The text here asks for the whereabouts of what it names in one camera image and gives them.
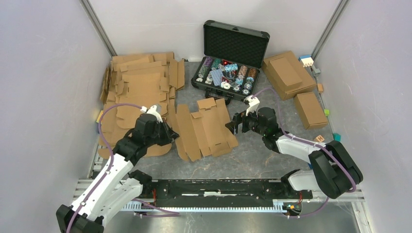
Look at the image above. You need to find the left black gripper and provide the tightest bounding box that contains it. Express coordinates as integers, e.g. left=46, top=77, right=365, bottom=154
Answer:
left=145, top=117, right=180, bottom=147

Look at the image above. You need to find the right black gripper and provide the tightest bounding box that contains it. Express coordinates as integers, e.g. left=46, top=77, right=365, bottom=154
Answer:
left=225, top=105, right=266, bottom=136

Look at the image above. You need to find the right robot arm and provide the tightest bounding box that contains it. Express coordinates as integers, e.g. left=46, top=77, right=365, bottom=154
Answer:
left=225, top=107, right=363, bottom=199

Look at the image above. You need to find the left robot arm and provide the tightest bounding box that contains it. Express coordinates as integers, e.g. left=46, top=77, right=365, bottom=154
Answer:
left=56, top=114, right=179, bottom=233

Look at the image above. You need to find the small folded cardboard box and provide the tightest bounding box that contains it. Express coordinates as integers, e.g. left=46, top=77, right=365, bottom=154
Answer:
left=293, top=92, right=328, bottom=130

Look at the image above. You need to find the large folded cardboard box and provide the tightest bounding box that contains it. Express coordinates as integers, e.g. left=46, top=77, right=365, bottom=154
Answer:
left=261, top=51, right=316, bottom=100

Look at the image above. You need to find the black poker chip case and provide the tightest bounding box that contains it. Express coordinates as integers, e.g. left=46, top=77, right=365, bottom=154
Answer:
left=191, top=20, right=270, bottom=104

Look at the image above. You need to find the stack of flat cardboard blanks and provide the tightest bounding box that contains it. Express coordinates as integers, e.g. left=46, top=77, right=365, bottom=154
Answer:
left=99, top=51, right=185, bottom=158

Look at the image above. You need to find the orange yellow block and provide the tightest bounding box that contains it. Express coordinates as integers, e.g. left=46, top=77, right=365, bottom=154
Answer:
left=96, top=110, right=103, bottom=126

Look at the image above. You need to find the wooden letter H cube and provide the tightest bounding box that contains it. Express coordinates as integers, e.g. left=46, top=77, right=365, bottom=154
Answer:
left=315, top=135, right=325, bottom=143

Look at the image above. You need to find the small wooden cube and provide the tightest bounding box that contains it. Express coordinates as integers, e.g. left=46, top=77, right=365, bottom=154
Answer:
left=317, top=83, right=324, bottom=94

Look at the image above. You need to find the blue white toy block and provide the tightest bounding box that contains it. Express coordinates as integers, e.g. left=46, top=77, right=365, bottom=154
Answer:
left=298, top=55, right=314, bottom=67

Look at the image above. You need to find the grey toy block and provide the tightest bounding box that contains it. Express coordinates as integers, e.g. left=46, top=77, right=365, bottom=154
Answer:
left=311, top=67, right=321, bottom=77

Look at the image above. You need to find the teal cube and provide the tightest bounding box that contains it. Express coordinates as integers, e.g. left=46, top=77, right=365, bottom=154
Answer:
left=332, top=133, right=342, bottom=142

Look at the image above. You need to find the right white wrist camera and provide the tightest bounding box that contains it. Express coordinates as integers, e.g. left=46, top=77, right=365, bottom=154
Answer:
left=243, top=95, right=260, bottom=116

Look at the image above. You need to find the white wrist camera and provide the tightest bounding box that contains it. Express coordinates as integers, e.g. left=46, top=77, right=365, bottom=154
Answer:
left=140, top=104, right=163, bottom=122
left=243, top=95, right=260, bottom=116

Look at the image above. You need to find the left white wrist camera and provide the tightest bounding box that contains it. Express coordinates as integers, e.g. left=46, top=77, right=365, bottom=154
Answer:
left=140, top=104, right=163, bottom=122

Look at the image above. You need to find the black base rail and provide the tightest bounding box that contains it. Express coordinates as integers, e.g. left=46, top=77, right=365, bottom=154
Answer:
left=140, top=179, right=313, bottom=208

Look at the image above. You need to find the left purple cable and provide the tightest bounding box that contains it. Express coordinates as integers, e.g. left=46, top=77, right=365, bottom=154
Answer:
left=66, top=103, right=181, bottom=233

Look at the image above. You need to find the purple cable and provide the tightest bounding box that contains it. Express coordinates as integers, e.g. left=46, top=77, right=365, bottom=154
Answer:
left=66, top=103, right=181, bottom=233
left=251, top=87, right=358, bottom=219

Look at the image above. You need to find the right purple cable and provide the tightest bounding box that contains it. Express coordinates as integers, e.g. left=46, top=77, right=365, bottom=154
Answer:
left=251, top=87, right=358, bottom=219

